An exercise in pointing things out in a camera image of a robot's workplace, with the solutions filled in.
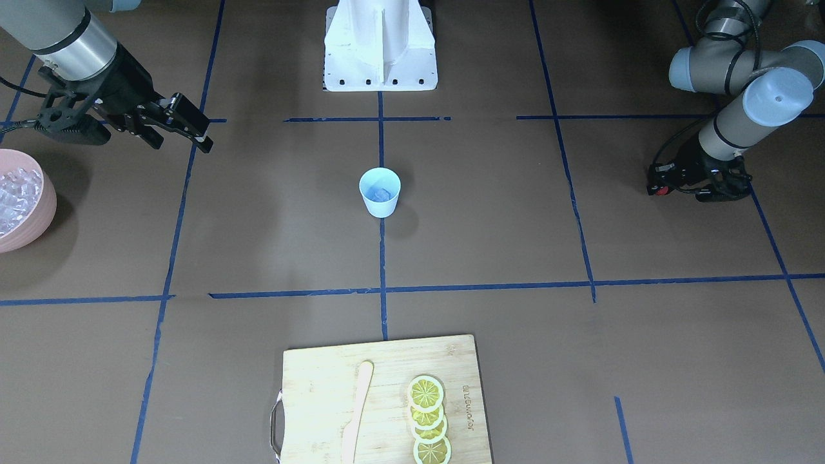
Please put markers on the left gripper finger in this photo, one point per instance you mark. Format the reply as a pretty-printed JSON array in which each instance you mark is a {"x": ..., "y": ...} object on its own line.
[{"x": 660, "y": 175}]

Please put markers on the yellow plastic knife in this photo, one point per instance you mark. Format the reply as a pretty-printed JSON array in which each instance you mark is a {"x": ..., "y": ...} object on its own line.
[{"x": 351, "y": 431}]

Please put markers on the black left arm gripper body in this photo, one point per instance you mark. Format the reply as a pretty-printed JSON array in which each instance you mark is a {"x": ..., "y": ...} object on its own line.
[{"x": 697, "y": 156}]

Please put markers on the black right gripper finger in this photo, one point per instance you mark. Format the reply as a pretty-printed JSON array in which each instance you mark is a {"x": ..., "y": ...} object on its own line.
[
  {"x": 180, "y": 115},
  {"x": 135, "y": 123}
]

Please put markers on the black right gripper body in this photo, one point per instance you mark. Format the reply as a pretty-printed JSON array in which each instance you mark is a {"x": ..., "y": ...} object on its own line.
[{"x": 124, "y": 78}]

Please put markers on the clear ice cubes pile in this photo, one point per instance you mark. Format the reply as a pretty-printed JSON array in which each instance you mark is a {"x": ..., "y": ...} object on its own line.
[{"x": 20, "y": 190}]

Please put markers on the lemon slice farthest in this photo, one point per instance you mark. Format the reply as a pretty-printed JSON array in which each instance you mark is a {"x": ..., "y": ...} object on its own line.
[{"x": 425, "y": 393}]

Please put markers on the clear ice cube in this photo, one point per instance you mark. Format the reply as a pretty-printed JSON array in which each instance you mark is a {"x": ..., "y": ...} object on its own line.
[{"x": 379, "y": 194}]

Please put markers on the bamboo cutting board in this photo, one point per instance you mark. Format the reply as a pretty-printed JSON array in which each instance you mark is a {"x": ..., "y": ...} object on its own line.
[{"x": 317, "y": 397}]

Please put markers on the light blue paper cup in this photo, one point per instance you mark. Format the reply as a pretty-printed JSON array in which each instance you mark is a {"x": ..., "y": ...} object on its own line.
[{"x": 382, "y": 177}]

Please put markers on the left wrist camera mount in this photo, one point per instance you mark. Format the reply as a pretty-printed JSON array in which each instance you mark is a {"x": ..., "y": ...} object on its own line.
[{"x": 728, "y": 180}]

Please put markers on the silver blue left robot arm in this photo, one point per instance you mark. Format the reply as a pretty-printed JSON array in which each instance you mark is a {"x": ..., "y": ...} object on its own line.
[{"x": 767, "y": 88}]

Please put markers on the pink bowl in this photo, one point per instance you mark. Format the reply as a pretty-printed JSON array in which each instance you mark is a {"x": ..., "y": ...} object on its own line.
[{"x": 43, "y": 213}]

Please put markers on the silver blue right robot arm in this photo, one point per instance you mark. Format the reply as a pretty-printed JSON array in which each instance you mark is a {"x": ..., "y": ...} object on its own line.
[{"x": 67, "y": 37}]

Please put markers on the lemon slice nearest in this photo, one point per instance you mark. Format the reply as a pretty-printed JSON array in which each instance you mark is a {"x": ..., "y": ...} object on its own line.
[{"x": 432, "y": 452}]

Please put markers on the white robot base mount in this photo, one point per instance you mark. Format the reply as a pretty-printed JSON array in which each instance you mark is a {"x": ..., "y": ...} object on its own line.
[{"x": 380, "y": 46}]

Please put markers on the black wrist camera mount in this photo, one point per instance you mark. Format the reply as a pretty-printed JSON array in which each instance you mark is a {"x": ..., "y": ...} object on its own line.
[{"x": 64, "y": 116}]

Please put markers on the lemon slice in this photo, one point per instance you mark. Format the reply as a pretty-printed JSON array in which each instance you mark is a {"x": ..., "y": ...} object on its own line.
[
  {"x": 426, "y": 420},
  {"x": 432, "y": 452},
  {"x": 425, "y": 393},
  {"x": 430, "y": 436}
]

